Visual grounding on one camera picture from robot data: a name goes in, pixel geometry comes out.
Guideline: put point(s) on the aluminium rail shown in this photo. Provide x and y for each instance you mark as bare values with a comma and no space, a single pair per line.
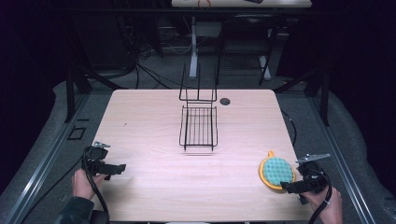
342,161
43,161

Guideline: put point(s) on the black metal stand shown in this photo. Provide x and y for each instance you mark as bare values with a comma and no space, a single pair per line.
320,90
71,90

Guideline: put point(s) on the black table grommet hole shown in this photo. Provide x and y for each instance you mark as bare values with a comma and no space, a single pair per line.
224,101

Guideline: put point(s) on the white table leg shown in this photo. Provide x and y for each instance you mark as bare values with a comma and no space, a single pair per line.
194,46

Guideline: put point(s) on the black chair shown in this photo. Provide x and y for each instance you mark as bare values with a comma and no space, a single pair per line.
249,34

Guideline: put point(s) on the person's left hand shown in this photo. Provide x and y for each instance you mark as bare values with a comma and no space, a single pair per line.
81,186

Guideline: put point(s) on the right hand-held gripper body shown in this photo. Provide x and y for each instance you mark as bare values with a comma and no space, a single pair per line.
313,178

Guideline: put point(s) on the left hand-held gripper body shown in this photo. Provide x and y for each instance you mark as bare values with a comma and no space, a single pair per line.
96,153

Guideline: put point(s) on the person's right hand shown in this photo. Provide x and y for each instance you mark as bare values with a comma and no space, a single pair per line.
329,209

